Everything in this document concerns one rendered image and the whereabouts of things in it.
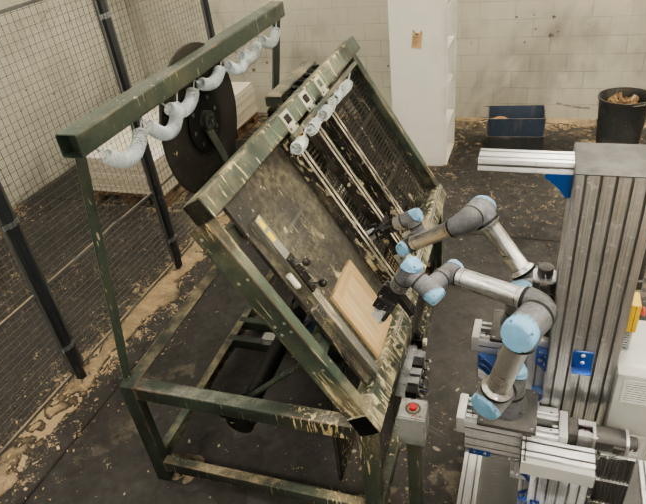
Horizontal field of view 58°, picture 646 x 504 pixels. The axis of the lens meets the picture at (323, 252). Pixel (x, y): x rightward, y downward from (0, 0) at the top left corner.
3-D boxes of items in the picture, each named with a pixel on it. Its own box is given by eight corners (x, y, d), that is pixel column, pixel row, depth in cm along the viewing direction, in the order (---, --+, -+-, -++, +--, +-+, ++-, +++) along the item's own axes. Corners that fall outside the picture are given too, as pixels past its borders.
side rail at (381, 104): (423, 193, 427) (436, 187, 421) (339, 64, 391) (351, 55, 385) (425, 188, 433) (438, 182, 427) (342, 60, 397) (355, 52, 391)
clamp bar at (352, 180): (403, 273, 343) (439, 259, 330) (283, 105, 305) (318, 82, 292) (406, 263, 351) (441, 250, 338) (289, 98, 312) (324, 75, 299)
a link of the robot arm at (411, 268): (418, 273, 212) (401, 258, 215) (405, 292, 219) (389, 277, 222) (430, 266, 218) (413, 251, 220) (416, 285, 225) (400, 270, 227)
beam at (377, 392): (361, 437, 267) (380, 433, 261) (346, 420, 263) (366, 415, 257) (434, 200, 437) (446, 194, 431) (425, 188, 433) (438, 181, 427)
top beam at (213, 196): (198, 228, 224) (215, 218, 218) (181, 208, 221) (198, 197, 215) (349, 56, 394) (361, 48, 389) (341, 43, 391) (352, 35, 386)
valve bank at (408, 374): (421, 428, 289) (421, 394, 275) (393, 423, 293) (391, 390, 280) (436, 357, 327) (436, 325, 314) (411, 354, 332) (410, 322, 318)
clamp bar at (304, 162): (393, 303, 322) (431, 289, 309) (263, 126, 283) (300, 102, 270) (397, 292, 329) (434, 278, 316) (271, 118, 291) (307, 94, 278)
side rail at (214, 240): (346, 419, 263) (366, 415, 257) (188, 233, 227) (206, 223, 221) (350, 409, 267) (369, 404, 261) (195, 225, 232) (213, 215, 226)
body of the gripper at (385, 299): (376, 295, 237) (388, 276, 229) (395, 305, 237) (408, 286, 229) (371, 307, 231) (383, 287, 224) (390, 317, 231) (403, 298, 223)
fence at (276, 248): (370, 376, 279) (377, 374, 277) (248, 223, 248) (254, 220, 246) (372, 369, 283) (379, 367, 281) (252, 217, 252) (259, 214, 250)
